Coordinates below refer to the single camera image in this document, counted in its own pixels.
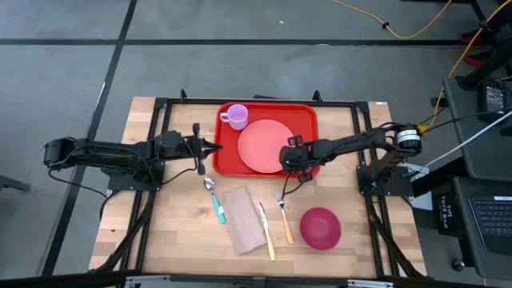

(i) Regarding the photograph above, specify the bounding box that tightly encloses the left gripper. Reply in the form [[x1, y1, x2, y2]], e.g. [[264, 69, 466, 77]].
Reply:
[[182, 122, 223, 176]]

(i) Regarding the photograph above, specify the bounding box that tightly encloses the red plastic tray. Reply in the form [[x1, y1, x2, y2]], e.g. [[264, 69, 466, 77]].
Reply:
[[212, 102, 322, 178]]

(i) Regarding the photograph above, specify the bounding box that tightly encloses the salmon pink plate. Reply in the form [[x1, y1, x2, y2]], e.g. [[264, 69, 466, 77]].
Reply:
[[237, 118, 295, 174]]

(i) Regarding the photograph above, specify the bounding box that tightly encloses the lilac plastic mug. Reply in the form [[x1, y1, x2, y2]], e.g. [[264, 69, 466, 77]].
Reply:
[[219, 103, 250, 131]]

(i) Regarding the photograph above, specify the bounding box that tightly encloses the teal-handled spoon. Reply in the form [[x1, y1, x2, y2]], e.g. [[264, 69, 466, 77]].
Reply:
[[203, 176, 227, 225]]

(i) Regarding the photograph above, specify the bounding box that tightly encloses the orange-handled fork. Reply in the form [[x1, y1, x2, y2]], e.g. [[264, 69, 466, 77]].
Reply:
[[274, 191, 295, 246]]

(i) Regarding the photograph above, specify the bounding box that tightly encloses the magenta plastic bowl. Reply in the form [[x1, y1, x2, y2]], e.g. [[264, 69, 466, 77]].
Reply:
[[299, 206, 342, 252]]

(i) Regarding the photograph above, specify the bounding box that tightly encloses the yellow-handled knife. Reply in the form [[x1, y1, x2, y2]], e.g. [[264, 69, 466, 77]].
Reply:
[[258, 202, 277, 262]]

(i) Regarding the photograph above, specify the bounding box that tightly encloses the beige cloth napkin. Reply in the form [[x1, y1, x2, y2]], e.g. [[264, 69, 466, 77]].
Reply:
[[220, 187, 268, 256]]

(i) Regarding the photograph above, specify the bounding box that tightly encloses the black tote bag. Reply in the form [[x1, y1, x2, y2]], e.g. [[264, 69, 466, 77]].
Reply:
[[430, 190, 462, 238]]

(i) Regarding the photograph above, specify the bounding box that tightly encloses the grey side desk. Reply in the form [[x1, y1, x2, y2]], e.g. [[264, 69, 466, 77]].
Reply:
[[442, 74, 512, 182], [450, 175, 512, 281]]

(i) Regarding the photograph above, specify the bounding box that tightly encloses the black power supply box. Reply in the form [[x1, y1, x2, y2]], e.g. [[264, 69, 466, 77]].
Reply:
[[475, 78, 511, 124]]

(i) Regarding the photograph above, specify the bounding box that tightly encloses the black laptop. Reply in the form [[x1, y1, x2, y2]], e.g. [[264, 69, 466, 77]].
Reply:
[[466, 194, 512, 257]]

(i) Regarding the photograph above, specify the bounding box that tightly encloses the black chair base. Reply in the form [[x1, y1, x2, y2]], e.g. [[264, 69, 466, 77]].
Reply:
[[455, 0, 512, 92]]

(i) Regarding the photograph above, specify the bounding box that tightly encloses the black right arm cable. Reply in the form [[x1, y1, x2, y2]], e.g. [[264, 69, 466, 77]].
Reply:
[[279, 170, 311, 202]]

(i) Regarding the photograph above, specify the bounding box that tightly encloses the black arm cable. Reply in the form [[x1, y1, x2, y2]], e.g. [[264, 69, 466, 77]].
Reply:
[[279, 170, 311, 202], [158, 135, 202, 187]]

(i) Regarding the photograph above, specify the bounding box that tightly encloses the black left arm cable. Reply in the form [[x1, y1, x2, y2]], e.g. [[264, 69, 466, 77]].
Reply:
[[158, 135, 202, 187]]

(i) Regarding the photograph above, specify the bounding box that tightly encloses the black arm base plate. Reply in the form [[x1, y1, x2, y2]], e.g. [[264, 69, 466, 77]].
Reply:
[[106, 159, 166, 192], [356, 162, 415, 197]]

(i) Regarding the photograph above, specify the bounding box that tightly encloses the black aluminium table frame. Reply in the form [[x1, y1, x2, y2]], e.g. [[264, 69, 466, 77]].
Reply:
[[94, 88, 427, 281]]

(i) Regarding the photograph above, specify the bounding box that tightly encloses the yellow floor cable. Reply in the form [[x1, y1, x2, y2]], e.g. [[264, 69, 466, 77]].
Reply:
[[330, 0, 512, 135]]

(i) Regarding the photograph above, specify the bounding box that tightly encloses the white cable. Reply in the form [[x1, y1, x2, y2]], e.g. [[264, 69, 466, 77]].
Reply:
[[415, 118, 512, 174]]

